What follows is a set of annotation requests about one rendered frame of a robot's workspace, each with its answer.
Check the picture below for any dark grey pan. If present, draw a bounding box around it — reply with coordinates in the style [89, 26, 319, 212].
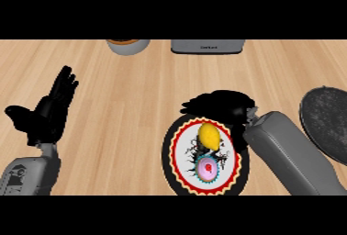
[298, 85, 347, 166]

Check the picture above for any patterned black red plate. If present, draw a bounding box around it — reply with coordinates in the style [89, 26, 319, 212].
[161, 114, 251, 196]

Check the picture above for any grey round pot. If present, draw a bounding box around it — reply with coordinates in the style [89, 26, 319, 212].
[106, 39, 152, 57]

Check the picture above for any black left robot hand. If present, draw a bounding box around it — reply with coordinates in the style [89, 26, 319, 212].
[4, 65, 80, 147]

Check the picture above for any pink cupcake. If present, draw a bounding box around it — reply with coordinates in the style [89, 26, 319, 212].
[195, 154, 221, 184]

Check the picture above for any yellow lemon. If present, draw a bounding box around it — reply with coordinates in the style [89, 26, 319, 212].
[196, 122, 223, 151]

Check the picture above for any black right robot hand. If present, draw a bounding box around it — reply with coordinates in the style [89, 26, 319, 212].
[179, 89, 257, 152]

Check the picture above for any grey appliance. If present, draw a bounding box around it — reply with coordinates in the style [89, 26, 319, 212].
[170, 39, 247, 55]

